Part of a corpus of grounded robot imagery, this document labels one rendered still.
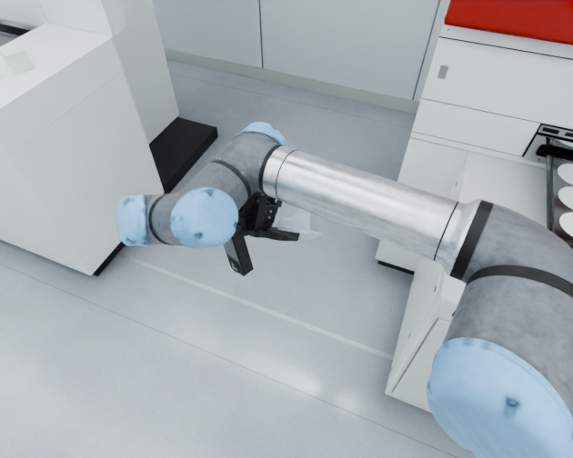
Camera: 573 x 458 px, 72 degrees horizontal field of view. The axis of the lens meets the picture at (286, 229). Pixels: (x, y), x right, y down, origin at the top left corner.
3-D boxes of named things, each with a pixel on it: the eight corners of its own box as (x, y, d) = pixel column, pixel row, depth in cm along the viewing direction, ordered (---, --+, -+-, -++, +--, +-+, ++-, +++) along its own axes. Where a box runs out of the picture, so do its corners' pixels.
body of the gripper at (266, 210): (287, 195, 71) (232, 196, 62) (277, 239, 73) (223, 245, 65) (262, 183, 76) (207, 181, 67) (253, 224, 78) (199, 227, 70)
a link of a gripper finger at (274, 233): (300, 236, 70) (252, 227, 69) (298, 243, 71) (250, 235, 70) (297, 227, 75) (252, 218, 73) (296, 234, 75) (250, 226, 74)
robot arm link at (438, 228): (638, 212, 39) (241, 101, 59) (625, 300, 33) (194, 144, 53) (582, 274, 48) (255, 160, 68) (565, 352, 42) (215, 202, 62)
